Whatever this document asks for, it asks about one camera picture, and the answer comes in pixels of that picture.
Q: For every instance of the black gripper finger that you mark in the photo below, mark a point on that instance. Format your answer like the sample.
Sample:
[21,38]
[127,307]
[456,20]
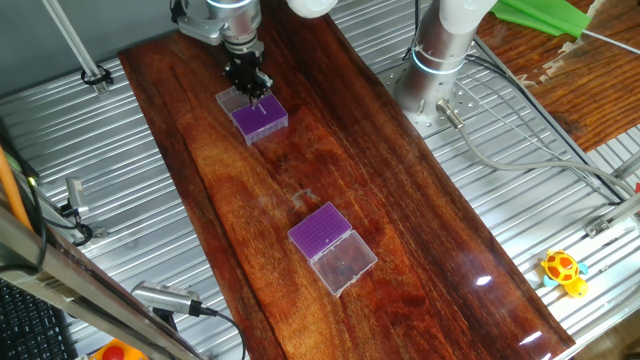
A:
[245,89]
[263,82]

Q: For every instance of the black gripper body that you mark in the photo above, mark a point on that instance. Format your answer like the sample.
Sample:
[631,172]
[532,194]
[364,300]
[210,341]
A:
[244,65]

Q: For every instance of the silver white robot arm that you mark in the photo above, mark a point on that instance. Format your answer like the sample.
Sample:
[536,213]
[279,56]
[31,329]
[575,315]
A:
[440,60]

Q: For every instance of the purple pipette tip box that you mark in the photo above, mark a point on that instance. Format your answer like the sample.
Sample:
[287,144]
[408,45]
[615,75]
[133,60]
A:
[320,230]
[260,120]

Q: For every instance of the dark wooden board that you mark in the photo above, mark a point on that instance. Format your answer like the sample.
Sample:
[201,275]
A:
[400,225]

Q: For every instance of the orange tube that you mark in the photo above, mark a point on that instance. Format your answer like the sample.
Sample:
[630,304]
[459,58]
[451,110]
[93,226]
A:
[11,192]

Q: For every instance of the green cloth flag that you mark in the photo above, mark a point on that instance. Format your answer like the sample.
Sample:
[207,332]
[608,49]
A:
[545,15]

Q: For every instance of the orange emergency stop button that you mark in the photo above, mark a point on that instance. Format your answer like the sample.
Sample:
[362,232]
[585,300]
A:
[115,351]

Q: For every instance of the black keyboard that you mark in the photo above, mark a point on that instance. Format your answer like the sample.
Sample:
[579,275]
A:
[30,330]

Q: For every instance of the yellow orange turtle toy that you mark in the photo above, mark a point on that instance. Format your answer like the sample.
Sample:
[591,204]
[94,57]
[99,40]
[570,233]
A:
[562,270]

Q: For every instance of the small grey camera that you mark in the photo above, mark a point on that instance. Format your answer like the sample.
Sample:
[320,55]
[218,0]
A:
[76,195]

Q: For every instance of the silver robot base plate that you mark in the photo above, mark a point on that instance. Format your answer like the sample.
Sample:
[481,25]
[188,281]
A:
[465,100]

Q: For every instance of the silver ribbed camera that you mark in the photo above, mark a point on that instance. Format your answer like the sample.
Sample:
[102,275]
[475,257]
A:
[165,297]

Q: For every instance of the black camera stand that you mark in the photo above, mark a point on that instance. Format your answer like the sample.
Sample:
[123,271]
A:
[165,319]

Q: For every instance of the large aluminium frame beam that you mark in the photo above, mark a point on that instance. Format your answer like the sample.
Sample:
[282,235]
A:
[75,295]

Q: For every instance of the aluminium strut with bracket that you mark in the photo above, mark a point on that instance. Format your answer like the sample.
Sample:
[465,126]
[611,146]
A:
[597,227]

